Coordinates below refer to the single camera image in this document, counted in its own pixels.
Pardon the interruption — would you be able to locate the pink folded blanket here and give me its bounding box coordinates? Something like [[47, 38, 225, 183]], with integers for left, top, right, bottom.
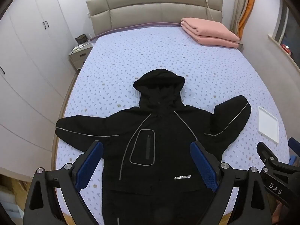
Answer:
[[180, 17, 240, 49]]

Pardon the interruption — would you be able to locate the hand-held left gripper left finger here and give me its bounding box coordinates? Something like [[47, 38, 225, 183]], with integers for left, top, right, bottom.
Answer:
[[23, 140, 105, 225]]

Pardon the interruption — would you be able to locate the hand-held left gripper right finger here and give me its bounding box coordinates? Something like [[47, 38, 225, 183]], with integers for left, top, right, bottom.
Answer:
[[189, 140, 273, 225]]

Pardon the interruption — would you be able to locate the white cable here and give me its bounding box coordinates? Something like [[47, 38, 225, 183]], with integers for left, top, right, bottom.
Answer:
[[204, 0, 215, 21]]

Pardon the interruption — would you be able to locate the white wardrobe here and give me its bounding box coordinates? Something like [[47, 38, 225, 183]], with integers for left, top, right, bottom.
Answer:
[[0, 0, 78, 183]]

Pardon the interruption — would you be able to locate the beige and orange curtain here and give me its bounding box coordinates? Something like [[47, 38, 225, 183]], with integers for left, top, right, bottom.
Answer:
[[231, 0, 258, 37]]

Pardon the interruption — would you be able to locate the white window sill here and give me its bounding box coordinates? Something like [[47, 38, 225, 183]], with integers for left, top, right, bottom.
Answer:
[[268, 34, 300, 74]]

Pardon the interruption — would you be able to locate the black hooded jacket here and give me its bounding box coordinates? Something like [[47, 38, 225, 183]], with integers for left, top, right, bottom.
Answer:
[[55, 69, 252, 225]]

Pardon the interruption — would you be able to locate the grey nightstand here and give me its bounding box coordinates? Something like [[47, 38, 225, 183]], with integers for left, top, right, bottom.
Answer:
[[68, 41, 94, 70]]

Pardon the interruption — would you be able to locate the bed with floral quilt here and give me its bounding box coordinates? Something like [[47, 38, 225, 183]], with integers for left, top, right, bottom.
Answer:
[[53, 22, 289, 225]]

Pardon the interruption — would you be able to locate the beige padded headboard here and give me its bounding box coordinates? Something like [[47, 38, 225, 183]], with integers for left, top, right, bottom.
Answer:
[[85, 0, 224, 37]]

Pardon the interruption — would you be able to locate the white flat board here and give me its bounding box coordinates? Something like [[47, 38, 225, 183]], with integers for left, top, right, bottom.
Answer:
[[257, 106, 280, 144]]

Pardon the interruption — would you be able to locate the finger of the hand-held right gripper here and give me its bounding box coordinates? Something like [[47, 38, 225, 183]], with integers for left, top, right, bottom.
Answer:
[[288, 137, 300, 157], [256, 142, 282, 167]]

